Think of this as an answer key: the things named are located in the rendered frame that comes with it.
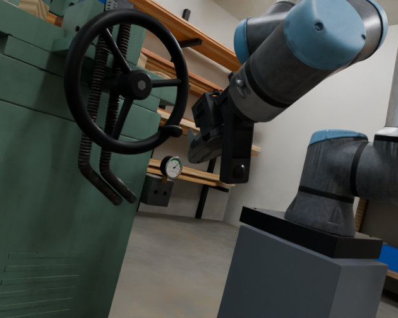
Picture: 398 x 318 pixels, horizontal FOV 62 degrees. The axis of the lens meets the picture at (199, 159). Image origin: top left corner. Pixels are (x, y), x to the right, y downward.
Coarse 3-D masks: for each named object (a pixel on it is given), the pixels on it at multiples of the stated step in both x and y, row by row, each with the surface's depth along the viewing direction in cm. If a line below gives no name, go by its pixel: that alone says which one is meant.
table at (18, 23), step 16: (0, 0) 64; (0, 16) 65; (16, 16) 66; (32, 16) 68; (0, 32) 66; (16, 32) 67; (32, 32) 69; (48, 32) 71; (64, 32) 73; (48, 48) 72; (64, 48) 66; (96, 48) 69; (112, 64) 72; (128, 64) 75; (160, 96) 94
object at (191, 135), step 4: (188, 132) 63; (192, 132) 62; (200, 132) 59; (188, 136) 64; (192, 136) 62; (196, 136) 61; (188, 140) 64; (192, 140) 62; (188, 144) 64; (188, 148) 64; (200, 148) 58; (204, 148) 58; (208, 148) 59; (188, 152) 62; (200, 152) 60; (204, 152) 60; (188, 156) 63; (196, 156) 61; (200, 156) 62; (188, 160) 64; (192, 160) 63; (196, 160) 63
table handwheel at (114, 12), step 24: (96, 24) 59; (144, 24) 66; (72, 48) 57; (168, 48) 72; (72, 72) 57; (144, 72) 66; (72, 96) 58; (144, 96) 67; (120, 120) 66; (168, 120) 76; (120, 144) 66; (144, 144) 70
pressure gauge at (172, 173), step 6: (168, 156) 94; (174, 156) 94; (162, 162) 93; (168, 162) 92; (174, 162) 94; (180, 162) 95; (162, 168) 93; (168, 168) 92; (174, 168) 94; (180, 168) 96; (162, 174) 94; (168, 174) 93; (174, 174) 94; (162, 180) 95
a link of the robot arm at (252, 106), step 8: (240, 72) 46; (232, 80) 48; (240, 80) 45; (232, 88) 47; (240, 88) 46; (248, 88) 45; (232, 96) 47; (240, 96) 46; (248, 96) 45; (256, 96) 44; (240, 104) 47; (248, 104) 46; (256, 104) 45; (264, 104) 45; (248, 112) 47; (256, 112) 46; (264, 112) 46; (272, 112) 46; (280, 112) 47; (256, 120) 48; (264, 120) 48
